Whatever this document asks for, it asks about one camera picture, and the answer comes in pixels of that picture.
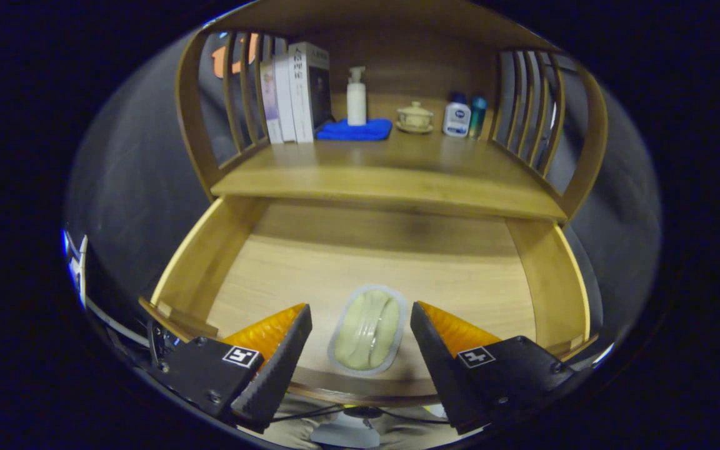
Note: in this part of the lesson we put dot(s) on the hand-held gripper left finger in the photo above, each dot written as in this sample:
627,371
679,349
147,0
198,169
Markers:
275,369

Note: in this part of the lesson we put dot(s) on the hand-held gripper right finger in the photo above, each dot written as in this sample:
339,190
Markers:
444,369

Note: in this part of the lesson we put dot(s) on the pale green plastic pack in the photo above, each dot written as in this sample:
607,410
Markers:
369,328

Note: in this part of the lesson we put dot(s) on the wooden drawer with black knob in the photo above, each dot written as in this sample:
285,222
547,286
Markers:
335,262

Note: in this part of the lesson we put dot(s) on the wooden countertop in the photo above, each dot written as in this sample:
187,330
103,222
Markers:
397,175

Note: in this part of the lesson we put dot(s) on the brown wooden cabinet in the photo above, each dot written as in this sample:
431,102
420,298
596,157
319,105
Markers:
410,62

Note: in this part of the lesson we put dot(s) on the person's beige trousers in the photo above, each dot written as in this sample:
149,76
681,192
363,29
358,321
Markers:
291,432

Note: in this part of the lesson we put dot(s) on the black backdrop cloth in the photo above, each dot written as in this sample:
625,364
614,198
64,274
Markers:
129,187

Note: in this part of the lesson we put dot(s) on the white bottle with blue cap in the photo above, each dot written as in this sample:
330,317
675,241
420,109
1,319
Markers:
456,119

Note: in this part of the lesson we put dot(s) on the folded blue cloth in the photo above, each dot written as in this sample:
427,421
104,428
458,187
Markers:
354,130

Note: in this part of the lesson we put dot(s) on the beige lidded ceramic cup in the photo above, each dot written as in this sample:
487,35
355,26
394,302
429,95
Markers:
414,119

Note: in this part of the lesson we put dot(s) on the slim teal bottle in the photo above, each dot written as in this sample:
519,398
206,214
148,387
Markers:
477,115

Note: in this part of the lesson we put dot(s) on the thin pale purple book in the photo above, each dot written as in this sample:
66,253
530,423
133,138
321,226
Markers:
270,103

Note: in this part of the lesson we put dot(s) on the thin white book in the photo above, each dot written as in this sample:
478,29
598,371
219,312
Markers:
284,100

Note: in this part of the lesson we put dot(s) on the thick white book dark cover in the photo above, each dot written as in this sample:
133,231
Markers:
300,94

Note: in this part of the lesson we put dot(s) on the white pump bottle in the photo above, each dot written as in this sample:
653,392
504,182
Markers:
356,103

